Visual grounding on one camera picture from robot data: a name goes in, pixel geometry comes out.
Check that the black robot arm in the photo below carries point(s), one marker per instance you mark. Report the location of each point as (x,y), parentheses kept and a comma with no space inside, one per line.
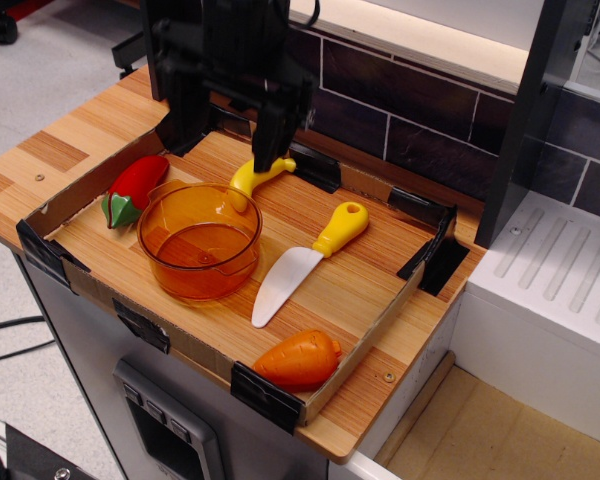
(271,17)

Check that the black vertical post left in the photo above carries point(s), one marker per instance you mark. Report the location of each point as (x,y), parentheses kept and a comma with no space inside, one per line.
(152,12)

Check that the orange toy carrot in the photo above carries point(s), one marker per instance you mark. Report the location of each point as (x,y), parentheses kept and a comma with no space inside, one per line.
(302,362)

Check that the orange transparent plastic pot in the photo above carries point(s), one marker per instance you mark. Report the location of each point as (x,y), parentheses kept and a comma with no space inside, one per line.
(202,240)

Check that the black vertical post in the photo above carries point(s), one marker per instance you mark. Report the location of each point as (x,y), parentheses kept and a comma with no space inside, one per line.
(152,12)
(561,28)

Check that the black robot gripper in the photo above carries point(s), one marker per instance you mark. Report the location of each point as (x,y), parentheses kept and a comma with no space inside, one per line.
(256,72)

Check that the cardboard fence with black tape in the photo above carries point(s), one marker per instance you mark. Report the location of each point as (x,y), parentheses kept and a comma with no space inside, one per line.
(350,296)

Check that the white toy sink drainboard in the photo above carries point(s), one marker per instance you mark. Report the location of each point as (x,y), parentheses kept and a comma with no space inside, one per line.
(544,266)

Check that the black vertical post right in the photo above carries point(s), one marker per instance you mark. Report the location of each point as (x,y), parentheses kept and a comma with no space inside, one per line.
(561,28)

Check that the grey toy oven front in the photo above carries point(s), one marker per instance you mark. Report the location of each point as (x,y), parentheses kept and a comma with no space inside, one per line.
(180,443)

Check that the red toy chili pepper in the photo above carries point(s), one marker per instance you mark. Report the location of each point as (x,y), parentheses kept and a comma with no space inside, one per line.
(128,196)

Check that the yellow handled toy knife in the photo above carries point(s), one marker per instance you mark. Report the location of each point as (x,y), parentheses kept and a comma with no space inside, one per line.
(348,221)

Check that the yellow toy banana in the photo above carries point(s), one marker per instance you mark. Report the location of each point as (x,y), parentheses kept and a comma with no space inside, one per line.
(246,180)

